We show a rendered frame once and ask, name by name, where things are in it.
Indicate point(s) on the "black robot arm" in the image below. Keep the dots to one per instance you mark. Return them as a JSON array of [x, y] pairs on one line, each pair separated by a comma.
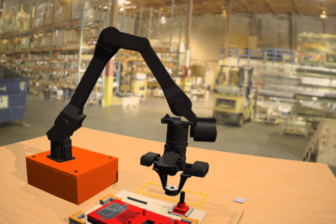
[[71, 117]]

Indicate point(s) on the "black wheel with white hub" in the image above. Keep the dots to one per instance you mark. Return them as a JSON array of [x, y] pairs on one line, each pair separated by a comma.
[[171, 190]]

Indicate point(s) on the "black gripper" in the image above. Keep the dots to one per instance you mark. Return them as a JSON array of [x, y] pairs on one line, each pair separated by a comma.
[[197, 169]]

